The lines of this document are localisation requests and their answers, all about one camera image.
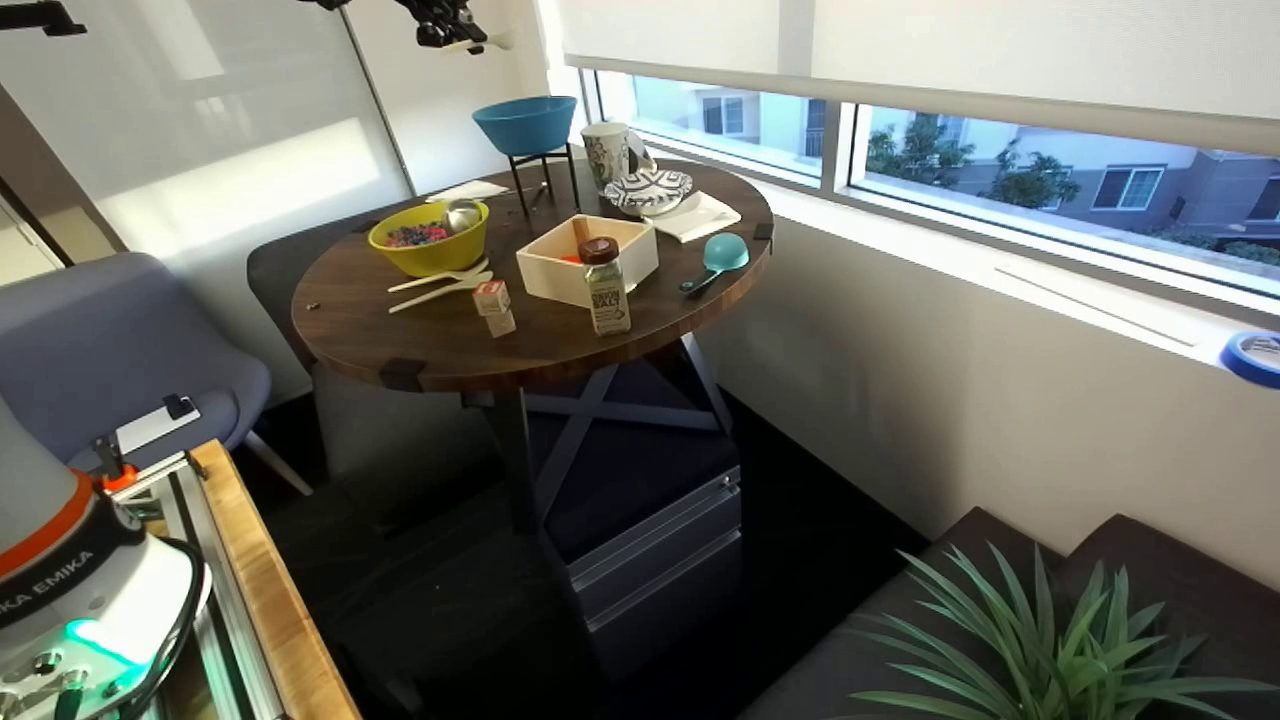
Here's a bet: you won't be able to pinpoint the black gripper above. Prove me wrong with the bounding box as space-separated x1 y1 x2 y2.
397 0 493 57

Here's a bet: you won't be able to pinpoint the blue bowl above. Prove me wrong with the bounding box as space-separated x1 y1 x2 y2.
469 90 579 161

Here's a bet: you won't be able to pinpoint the black bowl stand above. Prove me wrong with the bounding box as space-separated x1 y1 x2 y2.
507 140 586 222

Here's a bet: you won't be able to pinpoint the colourful beads in yellow bowl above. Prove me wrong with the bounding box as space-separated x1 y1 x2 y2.
385 215 461 252

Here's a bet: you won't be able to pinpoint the yellow bowl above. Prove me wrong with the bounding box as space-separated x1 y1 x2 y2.
364 197 498 279

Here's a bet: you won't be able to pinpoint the teal round scoop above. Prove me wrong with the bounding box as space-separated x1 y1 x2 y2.
679 229 758 301

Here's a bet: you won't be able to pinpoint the white square napkin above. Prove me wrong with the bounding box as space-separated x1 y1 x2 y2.
423 175 514 209

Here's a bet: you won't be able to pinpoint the metal ladle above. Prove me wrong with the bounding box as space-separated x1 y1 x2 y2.
437 197 487 230

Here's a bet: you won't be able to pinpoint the white mug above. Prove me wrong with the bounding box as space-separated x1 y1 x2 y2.
579 118 658 191

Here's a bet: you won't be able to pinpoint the patterned cloth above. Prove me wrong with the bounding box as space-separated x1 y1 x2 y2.
600 165 699 218

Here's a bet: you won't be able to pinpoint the light wooden box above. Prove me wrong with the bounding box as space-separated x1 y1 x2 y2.
514 211 664 314

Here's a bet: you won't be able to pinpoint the white folded paper sheet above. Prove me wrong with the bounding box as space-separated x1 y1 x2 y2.
645 189 745 247

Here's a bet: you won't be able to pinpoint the round dark wooden table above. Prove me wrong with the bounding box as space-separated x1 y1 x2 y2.
287 157 782 536

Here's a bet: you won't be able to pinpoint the glass spice jar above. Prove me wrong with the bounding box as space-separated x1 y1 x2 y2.
586 260 636 339

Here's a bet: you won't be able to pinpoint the grey chair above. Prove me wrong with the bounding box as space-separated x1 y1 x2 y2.
0 252 317 502

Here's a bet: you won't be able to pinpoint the white window blind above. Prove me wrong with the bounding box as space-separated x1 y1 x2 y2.
557 0 1280 161

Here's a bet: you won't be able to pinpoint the small grey mounted box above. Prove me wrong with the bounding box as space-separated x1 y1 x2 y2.
114 392 210 464

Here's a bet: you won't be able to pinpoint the light wooden board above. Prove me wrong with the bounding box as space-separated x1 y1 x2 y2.
184 435 370 720

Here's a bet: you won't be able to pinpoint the green spiky plant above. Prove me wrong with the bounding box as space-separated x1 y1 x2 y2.
853 536 1278 720

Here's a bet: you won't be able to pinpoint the blue tape roll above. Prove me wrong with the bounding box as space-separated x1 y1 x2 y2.
1218 323 1280 392

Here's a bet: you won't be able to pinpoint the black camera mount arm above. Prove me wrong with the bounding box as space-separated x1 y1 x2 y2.
0 0 93 41

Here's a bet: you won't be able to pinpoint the white window frame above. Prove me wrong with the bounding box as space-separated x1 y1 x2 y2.
571 64 1280 331

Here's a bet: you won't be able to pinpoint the aluminium frame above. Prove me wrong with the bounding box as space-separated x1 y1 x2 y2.
93 445 294 720

